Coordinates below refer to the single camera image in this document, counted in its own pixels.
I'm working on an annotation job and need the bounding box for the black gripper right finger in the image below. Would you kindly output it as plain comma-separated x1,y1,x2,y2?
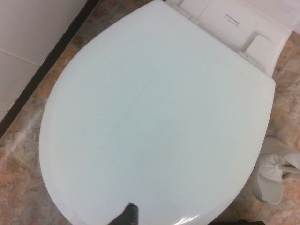
208,219,249,225

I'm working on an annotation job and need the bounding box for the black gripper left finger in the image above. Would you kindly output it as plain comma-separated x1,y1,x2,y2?
109,202,140,225

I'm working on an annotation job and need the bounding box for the white toilet brush holder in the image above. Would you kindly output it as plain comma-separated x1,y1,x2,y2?
248,135,300,204

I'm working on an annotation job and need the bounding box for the white toilet brush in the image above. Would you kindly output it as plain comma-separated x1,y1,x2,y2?
260,152,300,182

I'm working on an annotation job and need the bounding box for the white toilet seat lid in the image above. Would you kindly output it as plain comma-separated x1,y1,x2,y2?
38,0,276,225

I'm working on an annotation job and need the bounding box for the white porcelain toilet bowl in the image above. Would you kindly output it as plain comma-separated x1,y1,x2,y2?
164,0,300,78

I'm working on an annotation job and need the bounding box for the black baseboard strip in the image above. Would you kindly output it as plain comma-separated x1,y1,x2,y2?
0,0,106,137

